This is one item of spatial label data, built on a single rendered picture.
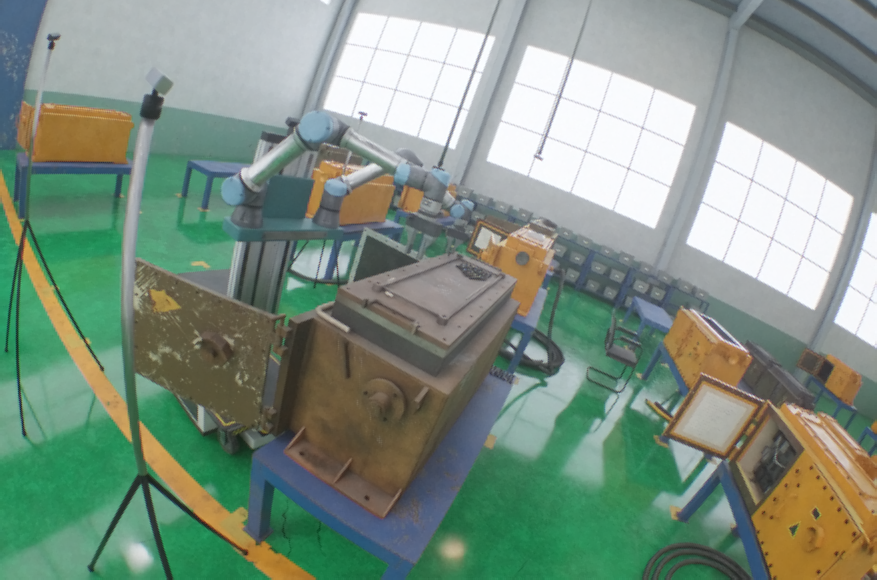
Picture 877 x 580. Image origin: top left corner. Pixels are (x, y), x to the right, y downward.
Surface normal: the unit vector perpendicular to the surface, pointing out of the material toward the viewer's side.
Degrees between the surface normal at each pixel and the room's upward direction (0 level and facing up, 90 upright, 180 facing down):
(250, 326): 90
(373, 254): 90
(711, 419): 90
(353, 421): 90
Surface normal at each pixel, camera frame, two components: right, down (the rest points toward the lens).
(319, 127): 0.08, 0.17
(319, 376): -0.36, 0.10
